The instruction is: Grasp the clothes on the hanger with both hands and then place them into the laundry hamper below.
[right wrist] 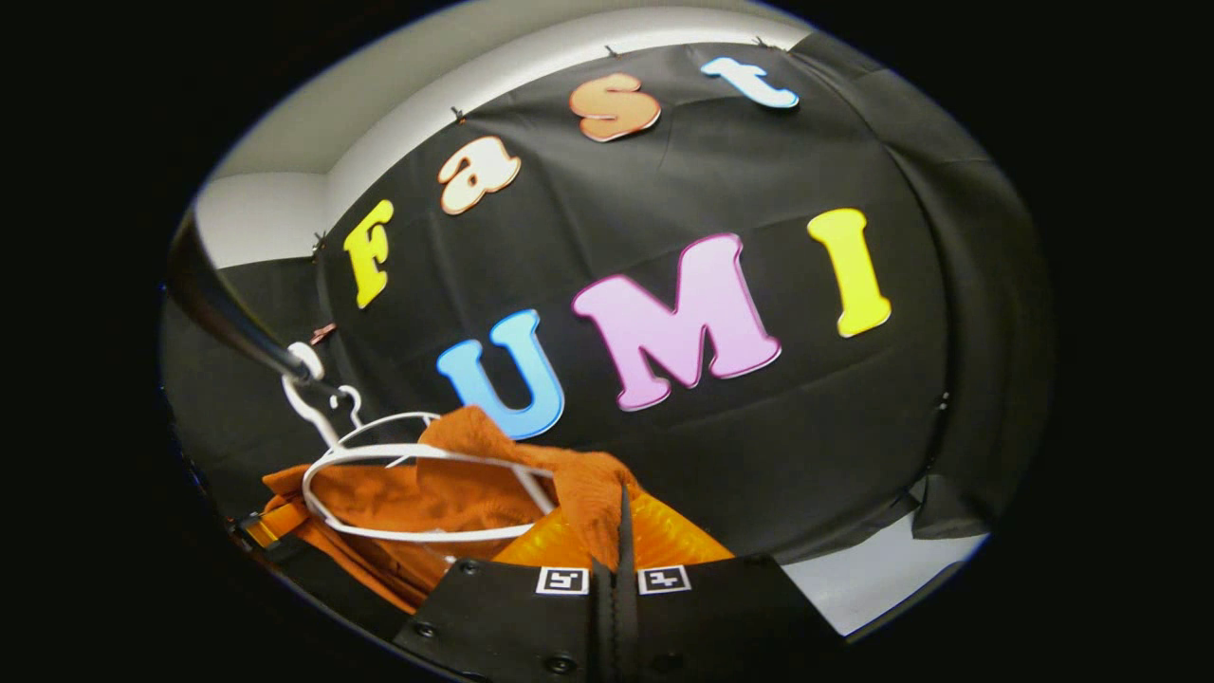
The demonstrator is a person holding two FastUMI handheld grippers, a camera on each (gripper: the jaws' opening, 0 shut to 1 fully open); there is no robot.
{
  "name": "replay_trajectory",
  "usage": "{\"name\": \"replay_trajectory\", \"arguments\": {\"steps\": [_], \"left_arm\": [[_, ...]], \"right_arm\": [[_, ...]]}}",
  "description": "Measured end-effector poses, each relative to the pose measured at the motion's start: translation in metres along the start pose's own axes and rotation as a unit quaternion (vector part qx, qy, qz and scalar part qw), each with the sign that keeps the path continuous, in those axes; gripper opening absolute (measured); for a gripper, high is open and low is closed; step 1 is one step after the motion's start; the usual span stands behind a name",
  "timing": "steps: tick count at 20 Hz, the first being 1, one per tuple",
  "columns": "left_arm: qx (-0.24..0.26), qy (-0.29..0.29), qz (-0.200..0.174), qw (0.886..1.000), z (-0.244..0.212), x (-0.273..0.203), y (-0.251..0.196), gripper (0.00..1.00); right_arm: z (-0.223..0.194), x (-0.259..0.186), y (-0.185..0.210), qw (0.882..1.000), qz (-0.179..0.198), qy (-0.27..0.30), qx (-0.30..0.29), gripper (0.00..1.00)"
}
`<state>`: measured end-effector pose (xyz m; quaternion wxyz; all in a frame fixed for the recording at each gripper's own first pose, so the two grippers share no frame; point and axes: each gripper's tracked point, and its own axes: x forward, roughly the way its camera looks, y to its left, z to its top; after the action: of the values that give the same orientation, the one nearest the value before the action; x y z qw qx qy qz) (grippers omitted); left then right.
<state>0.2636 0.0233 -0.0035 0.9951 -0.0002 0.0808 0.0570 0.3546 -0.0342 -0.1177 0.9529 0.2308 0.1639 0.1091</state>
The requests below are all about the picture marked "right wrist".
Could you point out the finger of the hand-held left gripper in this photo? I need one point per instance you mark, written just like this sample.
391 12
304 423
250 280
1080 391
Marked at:
341 588

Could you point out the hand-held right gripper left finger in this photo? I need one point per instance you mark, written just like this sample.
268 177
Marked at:
503 617

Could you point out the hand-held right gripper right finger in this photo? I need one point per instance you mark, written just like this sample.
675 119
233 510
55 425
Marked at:
626 607

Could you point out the white clothes hanger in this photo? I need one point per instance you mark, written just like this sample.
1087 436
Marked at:
384 420
417 452

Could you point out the empty white clothes hanger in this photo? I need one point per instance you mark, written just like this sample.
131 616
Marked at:
384 420

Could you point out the black clothes rack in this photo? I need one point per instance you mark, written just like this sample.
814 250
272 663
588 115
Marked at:
218 304

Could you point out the black backdrop cloth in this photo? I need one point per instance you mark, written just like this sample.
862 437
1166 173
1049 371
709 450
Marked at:
806 427

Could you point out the red backdrop clip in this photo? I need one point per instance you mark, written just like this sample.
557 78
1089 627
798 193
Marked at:
322 333

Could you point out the row of black backdrop clips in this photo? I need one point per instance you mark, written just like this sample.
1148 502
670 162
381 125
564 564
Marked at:
458 115

